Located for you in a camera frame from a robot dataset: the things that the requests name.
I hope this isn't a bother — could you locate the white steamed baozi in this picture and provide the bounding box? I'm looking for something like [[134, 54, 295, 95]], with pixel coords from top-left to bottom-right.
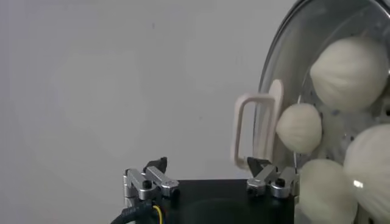
[[299, 158, 358, 224], [343, 124, 390, 223], [310, 36, 390, 113], [275, 102, 323, 155]]

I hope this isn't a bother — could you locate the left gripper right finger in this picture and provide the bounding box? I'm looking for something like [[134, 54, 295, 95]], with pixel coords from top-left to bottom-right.
[[246, 156, 300, 199]]

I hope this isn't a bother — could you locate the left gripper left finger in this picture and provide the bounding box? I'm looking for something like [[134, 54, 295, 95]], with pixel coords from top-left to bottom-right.
[[122, 156, 180, 208]]

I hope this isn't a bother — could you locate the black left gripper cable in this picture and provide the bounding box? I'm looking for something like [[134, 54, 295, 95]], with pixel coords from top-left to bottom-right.
[[109, 200, 165, 224]]

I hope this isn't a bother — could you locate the round glass pot lid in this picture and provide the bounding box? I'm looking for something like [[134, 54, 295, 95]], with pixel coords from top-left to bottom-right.
[[233, 0, 390, 224]]

